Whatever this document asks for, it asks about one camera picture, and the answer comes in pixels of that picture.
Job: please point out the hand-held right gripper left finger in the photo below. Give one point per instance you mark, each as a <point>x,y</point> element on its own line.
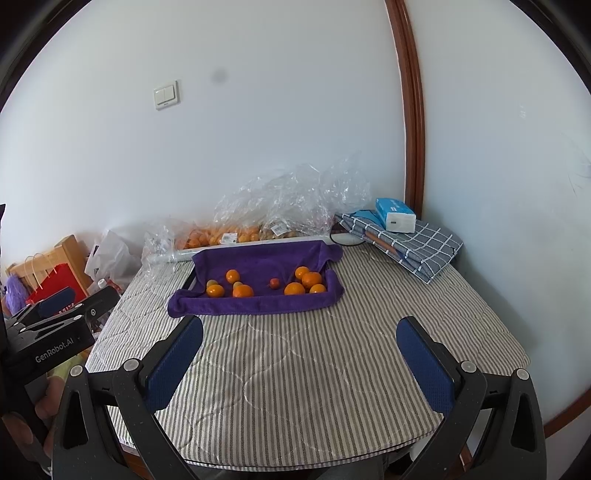
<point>175,364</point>

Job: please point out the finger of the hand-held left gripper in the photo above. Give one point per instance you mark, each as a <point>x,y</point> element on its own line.
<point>99,302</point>
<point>55,300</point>

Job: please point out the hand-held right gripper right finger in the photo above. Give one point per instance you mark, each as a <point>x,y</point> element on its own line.
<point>425,364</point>

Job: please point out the small orange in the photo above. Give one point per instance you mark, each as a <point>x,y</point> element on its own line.
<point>302,273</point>
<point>232,276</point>
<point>317,289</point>

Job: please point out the large orange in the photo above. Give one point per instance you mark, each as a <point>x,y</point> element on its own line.
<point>312,279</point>

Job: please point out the person's left hand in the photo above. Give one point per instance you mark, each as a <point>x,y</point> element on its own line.
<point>46,406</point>

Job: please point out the red paper bag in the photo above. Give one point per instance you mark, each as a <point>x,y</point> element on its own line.
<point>60,281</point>

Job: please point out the white plastic bag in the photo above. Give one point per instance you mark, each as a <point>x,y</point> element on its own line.
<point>108,261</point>

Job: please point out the purple fluffy duster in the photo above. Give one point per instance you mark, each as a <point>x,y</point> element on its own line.
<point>14,290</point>

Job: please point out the wooden chair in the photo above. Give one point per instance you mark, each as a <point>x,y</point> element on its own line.
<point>69,251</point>

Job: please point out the purple towel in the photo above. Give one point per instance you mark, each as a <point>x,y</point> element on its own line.
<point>258,304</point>

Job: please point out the folded grey checkered cloth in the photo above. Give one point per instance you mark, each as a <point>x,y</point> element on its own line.
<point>415,244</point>

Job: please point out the clear bag of oranges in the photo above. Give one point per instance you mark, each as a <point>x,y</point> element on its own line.
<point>212,237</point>

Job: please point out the blue and white tissue pack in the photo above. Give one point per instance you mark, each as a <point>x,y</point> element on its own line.
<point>397,214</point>

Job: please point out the wooden baseboard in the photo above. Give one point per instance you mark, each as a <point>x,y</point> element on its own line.
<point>568,417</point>

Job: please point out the white light switch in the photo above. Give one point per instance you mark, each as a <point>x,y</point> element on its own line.
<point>166,94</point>

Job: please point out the wooden door frame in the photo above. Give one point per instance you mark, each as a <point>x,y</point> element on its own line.
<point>411,115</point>

